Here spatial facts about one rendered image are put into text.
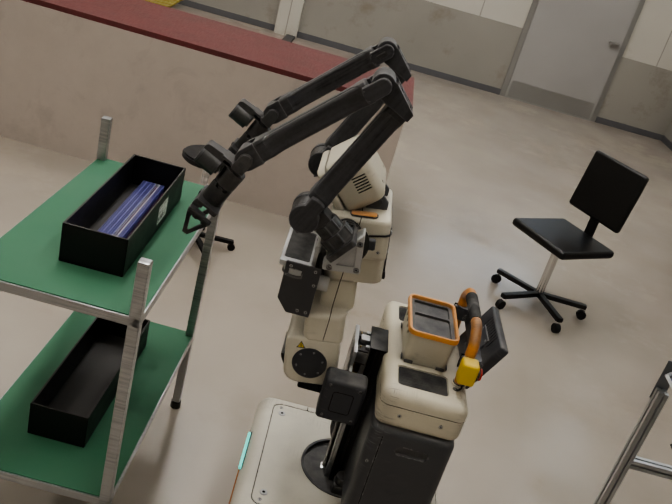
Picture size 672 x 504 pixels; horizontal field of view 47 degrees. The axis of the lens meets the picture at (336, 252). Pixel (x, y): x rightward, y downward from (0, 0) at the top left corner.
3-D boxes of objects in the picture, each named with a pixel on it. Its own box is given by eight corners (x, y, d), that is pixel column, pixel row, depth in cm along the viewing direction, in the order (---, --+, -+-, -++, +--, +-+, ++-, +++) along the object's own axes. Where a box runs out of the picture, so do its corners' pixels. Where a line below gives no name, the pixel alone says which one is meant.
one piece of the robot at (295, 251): (329, 279, 243) (347, 218, 233) (321, 323, 218) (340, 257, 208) (281, 266, 242) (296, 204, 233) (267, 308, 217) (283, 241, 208)
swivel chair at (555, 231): (569, 293, 504) (631, 157, 462) (597, 344, 448) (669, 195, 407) (480, 272, 498) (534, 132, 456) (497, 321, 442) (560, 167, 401)
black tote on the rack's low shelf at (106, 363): (84, 448, 225) (88, 418, 220) (27, 432, 225) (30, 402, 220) (145, 345, 277) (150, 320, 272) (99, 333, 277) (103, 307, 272)
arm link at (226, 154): (254, 161, 186) (261, 150, 194) (217, 130, 183) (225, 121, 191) (225, 195, 190) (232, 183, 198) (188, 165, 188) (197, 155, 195)
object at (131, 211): (108, 263, 202) (110, 252, 200) (82, 256, 202) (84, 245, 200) (162, 195, 248) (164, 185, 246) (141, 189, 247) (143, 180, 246)
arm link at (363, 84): (396, 94, 175) (397, 83, 185) (385, 72, 173) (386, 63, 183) (240, 178, 187) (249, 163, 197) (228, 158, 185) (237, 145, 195)
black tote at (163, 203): (122, 277, 199) (128, 240, 195) (58, 260, 199) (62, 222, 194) (180, 199, 251) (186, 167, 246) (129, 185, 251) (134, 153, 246)
